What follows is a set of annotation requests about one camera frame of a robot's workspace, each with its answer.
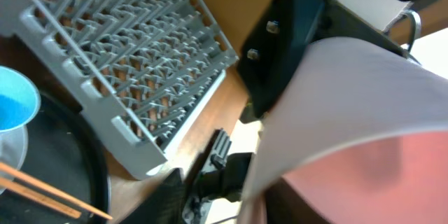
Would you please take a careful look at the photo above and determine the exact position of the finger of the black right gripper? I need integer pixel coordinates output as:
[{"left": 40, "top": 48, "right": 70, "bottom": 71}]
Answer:
[{"left": 184, "top": 129, "right": 255, "bottom": 203}]

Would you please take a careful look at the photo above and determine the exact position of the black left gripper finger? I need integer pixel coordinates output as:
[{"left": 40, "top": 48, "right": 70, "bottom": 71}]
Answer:
[{"left": 120, "top": 168, "right": 186, "bottom": 224}]

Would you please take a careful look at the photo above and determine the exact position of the pink cup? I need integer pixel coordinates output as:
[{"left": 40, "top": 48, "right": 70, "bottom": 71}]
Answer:
[{"left": 237, "top": 37, "right": 447, "bottom": 223}]

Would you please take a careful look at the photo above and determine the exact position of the blue cup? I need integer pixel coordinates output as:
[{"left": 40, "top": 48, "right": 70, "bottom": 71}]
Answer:
[{"left": 1, "top": 66, "right": 41, "bottom": 133}]

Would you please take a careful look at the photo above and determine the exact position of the grey dishwasher rack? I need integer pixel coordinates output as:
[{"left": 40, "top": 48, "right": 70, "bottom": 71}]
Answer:
[{"left": 1, "top": 0, "right": 238, "bottom": 180}]

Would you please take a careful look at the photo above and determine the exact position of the round black tray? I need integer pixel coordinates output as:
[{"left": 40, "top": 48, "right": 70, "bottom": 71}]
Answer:
[{"left": 1, "top": 93, "right": 110, "bottom": 224}]

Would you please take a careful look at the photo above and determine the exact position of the grey plate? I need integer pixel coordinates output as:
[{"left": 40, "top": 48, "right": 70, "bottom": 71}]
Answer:
[{"left": 0, "top": 125, "right": 29, "bottom": 195}]

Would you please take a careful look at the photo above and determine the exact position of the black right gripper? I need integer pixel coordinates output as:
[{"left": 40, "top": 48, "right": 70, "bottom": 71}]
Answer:
[{"left": 237, "top": 0, "right": 438, "bottom": 118}]

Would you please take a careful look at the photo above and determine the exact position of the wooden chopstick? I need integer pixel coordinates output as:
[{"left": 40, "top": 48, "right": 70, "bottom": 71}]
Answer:
[
  {"left": 1, "top": 178, "right": 81, "bottom": 219},
  {"left": 1, "top": 163, "right": 113, "bottom": 220}
]

